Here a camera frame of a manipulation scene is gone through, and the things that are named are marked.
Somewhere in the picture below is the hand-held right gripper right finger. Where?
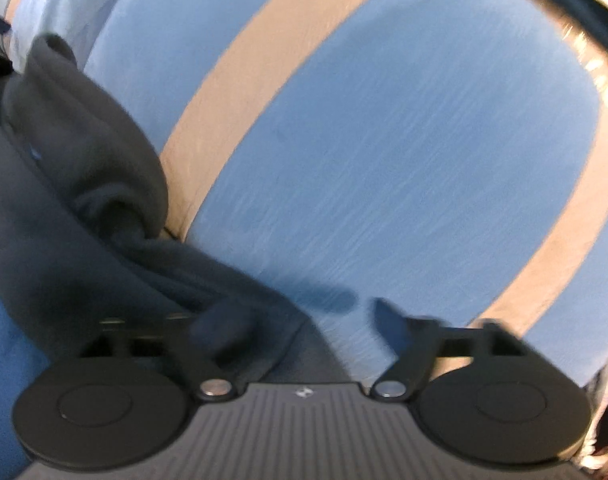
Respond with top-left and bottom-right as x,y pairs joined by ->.
370,299 -> 527,401

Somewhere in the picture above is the blue grey-striped cushion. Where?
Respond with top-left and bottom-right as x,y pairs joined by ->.
84,0 -> 608,391
4,0 -> 150,71

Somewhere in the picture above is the blue fleece jacket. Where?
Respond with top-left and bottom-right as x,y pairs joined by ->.
0,32 -> 365,466

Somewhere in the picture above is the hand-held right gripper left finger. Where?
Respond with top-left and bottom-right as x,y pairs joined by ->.
84,314 -> 234,401

